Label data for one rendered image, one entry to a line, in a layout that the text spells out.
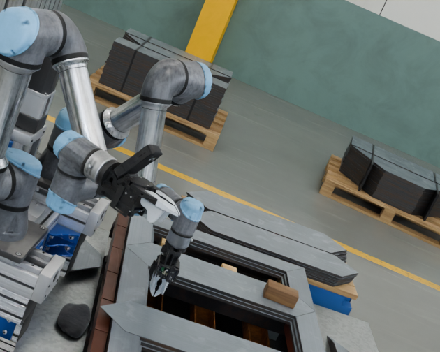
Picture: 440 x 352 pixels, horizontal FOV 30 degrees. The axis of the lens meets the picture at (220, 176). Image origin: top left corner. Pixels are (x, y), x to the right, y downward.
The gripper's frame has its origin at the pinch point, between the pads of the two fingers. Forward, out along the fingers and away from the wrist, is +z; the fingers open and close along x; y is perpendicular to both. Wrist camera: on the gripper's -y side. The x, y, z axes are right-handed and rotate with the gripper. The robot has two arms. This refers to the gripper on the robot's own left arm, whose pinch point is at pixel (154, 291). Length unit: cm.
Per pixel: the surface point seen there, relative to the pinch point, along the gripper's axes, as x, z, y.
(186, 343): 11.6, 0.8, 22.6
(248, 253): 37, 1, -55
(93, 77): -50, 72, -446
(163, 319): 3.7, 0.8, 13.6
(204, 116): 46, 62, -421
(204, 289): 18.4, 2.1, -16.8
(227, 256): 29, 3, -50
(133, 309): -6.1, 0.8, 13.4
